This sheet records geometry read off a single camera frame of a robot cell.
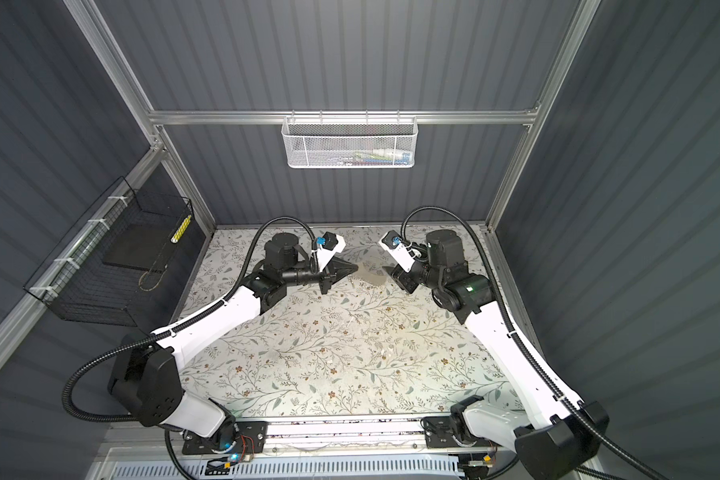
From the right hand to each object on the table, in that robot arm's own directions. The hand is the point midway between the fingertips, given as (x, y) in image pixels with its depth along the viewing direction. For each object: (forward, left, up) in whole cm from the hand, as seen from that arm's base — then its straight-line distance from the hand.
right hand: (398, 258), depth 73 cm
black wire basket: (-2, +71, 0) cm, 71 cm away
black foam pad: (+4, +66, +1) cm, 67 cm away
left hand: (0, +11, -3) cm, 11 cm away
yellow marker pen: (+12, +59, 0) cm, 61 cm away
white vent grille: (-40, -7, -30) cm, 51 cm away
